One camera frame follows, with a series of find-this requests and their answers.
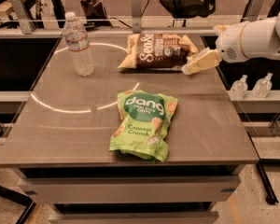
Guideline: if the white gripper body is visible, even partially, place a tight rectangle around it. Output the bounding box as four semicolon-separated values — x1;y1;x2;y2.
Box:
216;21;248;63

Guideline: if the brown Sensible chip bag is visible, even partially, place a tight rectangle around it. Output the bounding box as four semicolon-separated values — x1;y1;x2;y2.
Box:
118;34;198;71

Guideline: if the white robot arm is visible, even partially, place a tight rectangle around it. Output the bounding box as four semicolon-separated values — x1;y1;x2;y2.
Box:
181;12;280;75

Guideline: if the green Dang chip bag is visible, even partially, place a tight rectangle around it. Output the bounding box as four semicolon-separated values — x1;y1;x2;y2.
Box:
109;90;178;162

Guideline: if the clear sanitizer bottle left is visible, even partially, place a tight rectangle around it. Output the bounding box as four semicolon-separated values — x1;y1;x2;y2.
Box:
230;75;248;100

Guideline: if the clear sanitizer bottle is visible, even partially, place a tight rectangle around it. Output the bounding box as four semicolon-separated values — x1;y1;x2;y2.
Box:
252;73;273;98
230;75;248;100

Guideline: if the black office chair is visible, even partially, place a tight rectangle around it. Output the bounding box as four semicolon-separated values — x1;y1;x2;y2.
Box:
160;0;216;19

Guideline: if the clear sanitizer bottle right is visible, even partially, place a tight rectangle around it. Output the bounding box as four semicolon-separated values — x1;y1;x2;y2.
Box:
252;73;273;98

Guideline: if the clear plastic water bottle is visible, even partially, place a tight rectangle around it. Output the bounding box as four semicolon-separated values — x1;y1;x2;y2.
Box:
63;12;94;77

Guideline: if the grey table drawer cabinet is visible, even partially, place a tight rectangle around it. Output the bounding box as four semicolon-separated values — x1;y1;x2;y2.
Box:
13;164;244;224

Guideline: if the glass barrier panel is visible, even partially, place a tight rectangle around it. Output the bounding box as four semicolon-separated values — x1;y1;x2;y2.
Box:
0;0;280;30

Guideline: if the right metal rail bracket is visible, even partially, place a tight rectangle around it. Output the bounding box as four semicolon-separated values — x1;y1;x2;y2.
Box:
242;0;264;21

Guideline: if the metal rail bracket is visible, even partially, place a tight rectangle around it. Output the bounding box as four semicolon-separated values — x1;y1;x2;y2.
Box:
242;0;264;21
132;0;142;33
9;0;35;35

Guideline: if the middle metal rail bracket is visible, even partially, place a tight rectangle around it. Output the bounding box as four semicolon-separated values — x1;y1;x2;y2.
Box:
132;0;142;33

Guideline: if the left metal rail bracket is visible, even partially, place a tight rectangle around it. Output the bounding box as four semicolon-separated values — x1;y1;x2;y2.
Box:
9;0;35;35

